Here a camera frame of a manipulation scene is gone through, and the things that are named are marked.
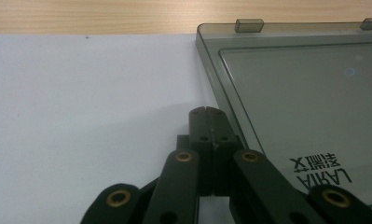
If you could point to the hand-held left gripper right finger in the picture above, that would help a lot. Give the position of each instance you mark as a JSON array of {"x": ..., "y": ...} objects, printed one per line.
[{"x": 222, "y": 137}]

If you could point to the transparent grey compartment box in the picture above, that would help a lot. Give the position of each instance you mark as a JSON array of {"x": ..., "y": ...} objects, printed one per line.
[{"x": 298, "y": 102}]

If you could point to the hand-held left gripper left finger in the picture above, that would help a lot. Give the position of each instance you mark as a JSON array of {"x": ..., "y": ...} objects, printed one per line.
[{"x": 200, "y": 140}]

